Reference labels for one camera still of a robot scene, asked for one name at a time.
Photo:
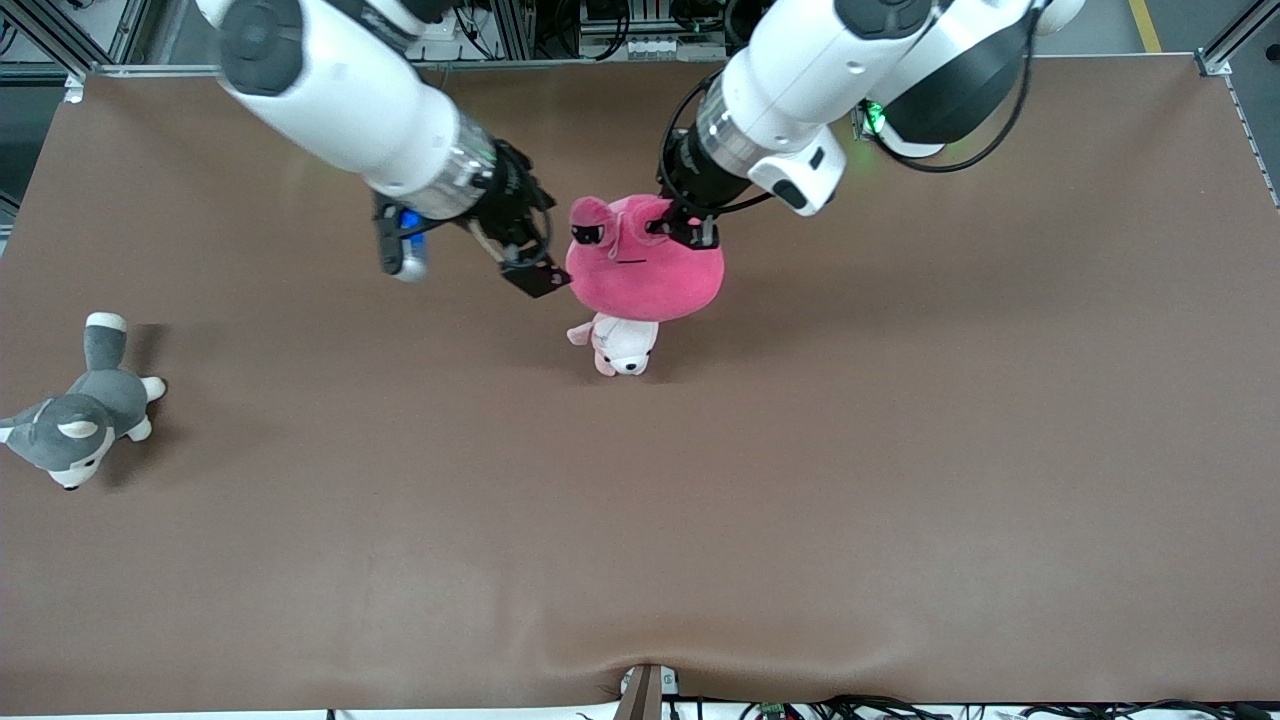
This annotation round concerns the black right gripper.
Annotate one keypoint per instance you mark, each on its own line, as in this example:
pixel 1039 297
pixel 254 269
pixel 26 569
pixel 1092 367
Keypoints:
pixel 509 201

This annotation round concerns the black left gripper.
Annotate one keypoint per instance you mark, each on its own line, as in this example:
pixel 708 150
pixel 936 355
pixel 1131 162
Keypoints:
pixel 692 184

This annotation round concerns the round hot pink plush toy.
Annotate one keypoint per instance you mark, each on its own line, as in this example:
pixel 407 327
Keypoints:
pixel 640 285

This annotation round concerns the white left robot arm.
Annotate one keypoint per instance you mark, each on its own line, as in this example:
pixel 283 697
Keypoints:
pixel 850 70

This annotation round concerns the pale pink dog plush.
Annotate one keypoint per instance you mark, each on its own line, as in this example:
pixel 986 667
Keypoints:
pixel 625 350

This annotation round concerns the white terminal block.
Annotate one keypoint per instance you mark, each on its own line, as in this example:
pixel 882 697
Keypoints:
pixel 660 46

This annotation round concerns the white power strip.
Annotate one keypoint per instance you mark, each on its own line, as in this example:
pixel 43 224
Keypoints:
pixel 450 35

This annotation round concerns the grey white husky plush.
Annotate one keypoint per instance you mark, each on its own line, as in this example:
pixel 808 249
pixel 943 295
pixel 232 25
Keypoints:
pixel 90 410

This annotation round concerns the aluminium frame post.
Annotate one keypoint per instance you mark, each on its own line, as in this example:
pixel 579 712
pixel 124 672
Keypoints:
pixel 512 30

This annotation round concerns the silver table edge rail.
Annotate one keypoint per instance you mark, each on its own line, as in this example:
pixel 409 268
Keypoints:
pixel 150 69

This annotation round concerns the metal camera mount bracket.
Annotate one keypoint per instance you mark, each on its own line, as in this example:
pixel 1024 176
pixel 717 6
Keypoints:
pixel 645 695

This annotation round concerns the aluminium corner frame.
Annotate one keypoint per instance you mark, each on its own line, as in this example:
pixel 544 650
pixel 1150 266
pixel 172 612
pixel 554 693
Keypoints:
pixel 60 25
pixel 1215 62

